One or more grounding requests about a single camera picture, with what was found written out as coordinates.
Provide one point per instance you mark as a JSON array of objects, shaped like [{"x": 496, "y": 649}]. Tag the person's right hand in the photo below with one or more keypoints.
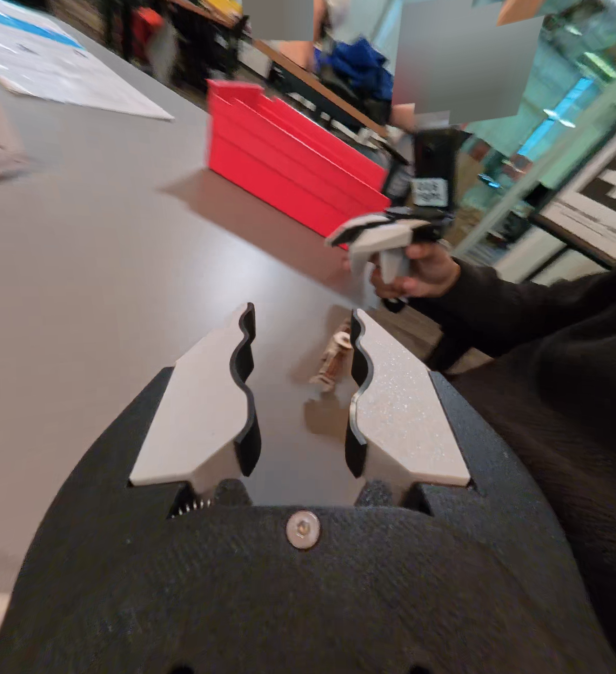
[{"x": 434, "y": 274}]

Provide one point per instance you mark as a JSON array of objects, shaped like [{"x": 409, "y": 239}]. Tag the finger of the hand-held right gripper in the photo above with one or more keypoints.
[
  {"x": 387, "y": 234},
  {"x": 371, "y": 221}
]

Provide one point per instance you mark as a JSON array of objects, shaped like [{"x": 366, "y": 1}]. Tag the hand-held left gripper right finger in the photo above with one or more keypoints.
[{"x": 408, "y": 416}]

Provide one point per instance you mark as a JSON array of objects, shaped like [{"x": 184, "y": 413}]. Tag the large marker board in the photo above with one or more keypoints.
[{"x": 602, "y": 200}]

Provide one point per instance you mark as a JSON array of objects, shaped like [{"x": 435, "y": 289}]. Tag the person's right forearm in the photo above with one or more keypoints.
[{"x": 497, "y": 310}]

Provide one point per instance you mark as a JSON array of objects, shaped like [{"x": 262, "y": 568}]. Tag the grey desk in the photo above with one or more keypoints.
[{"x": 103, "y": 263}]

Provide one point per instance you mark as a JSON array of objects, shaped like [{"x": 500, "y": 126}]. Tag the white paper blue stripe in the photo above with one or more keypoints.
[{"x": 50, "y": 68}]

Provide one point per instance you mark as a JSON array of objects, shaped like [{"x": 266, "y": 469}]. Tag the red plastic bin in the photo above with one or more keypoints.
[{"x": 266, "y": 152}]

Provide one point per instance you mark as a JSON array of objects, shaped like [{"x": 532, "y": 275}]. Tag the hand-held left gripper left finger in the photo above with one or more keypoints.
[{"x": 197, "y": 410}]

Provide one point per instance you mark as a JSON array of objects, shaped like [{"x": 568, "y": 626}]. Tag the wooden model assembly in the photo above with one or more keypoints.
[{"x": 334, "y": 358}]

